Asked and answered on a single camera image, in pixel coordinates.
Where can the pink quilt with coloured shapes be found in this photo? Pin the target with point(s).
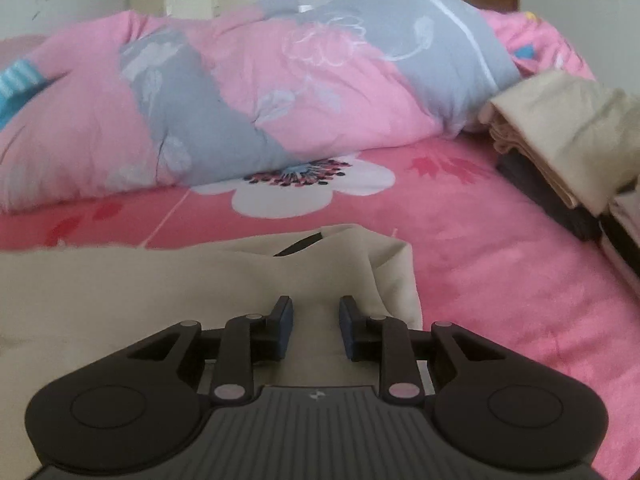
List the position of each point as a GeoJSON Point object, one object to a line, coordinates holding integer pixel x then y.
{"type": "Point", "coordinates": [545, 45]}

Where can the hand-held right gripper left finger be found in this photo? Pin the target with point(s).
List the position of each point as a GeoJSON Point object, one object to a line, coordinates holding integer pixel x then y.
{"type": "Point", "coordinates": [285, 327]}

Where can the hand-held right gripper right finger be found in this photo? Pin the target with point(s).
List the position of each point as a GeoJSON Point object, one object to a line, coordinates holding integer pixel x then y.
{"type": "Point", "coordinates": [347, 330]}

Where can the pink and grey quilt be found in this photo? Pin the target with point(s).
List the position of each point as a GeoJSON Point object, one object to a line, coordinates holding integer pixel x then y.
{"type": "Point", "coordinates": [250, 90]}

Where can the pink floral bed sheet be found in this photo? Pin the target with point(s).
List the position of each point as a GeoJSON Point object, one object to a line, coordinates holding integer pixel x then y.
{"type": "Point", "coordinates": [475, 270]}

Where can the dark folded garment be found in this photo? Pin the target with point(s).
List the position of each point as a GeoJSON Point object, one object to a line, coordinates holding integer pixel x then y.
{"type": "Point", "coordinates": [550, 200]}

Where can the folded beige garment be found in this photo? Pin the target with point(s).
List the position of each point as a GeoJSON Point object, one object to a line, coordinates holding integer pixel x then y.
{"type": "Point", "coordinates": [565, 125]}

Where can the beige jacket with black lines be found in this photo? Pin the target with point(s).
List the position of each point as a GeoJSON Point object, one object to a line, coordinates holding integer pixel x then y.
{"type": "Point", "coordinates": [150, 290]}

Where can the checked knit garment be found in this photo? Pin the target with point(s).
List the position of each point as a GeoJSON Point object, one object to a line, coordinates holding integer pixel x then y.
{"type": "Point", "coordinates": [625, 240]}

